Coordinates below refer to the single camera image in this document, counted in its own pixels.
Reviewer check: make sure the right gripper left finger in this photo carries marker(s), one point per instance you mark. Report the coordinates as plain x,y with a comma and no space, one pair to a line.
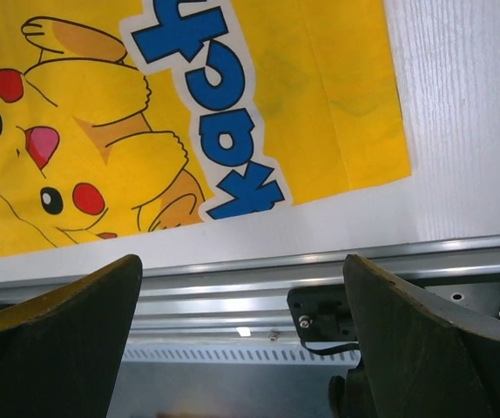
60,352

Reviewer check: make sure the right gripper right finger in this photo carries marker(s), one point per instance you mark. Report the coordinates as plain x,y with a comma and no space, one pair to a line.
424,356

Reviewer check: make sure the yellow pikachu cloth placemat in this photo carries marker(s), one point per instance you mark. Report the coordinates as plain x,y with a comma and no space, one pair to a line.
130,118

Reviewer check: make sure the perforated cable duct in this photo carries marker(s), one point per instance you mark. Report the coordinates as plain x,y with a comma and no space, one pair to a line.
235,354

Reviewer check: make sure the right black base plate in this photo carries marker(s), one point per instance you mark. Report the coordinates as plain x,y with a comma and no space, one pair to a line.
323,320

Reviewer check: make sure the aluminium mounting rail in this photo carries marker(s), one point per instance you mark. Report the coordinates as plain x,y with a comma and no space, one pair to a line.
241,299

